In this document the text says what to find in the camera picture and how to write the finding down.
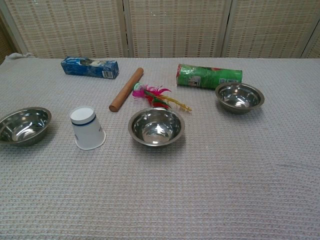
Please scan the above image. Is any pink and green feather shuttlecock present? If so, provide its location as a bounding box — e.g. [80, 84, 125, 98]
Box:
[131, 83, 193, 114]

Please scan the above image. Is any blue cookie box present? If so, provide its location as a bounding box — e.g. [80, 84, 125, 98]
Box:
[60, 56, 120, 80]

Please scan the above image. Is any wooden rolling pin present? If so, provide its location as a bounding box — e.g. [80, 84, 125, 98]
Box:
[108, 67, 144, 113]

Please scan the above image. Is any grey waffle-weave tablecloth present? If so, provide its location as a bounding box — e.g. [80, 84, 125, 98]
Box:
[0, 52, 320, 240]

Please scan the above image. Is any green chips can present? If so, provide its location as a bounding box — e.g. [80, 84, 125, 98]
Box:
[176, 63, 244, 90]

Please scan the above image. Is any woven folding screen panel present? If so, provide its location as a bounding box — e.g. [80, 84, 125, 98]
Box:
[301, 32, 320, 59]
[123, 0, 233, 59]
[222, 0, 320, 59]
[0, 0, 129, 59]

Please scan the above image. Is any white plastic cup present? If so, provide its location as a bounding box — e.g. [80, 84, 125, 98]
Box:
[69, 105, 107, 151]

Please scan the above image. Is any metal bowl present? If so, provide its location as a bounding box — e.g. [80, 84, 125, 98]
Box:
[127, 107, 186, 147]
[215, 82, 265, 115]
[0, 106, 53, 148]

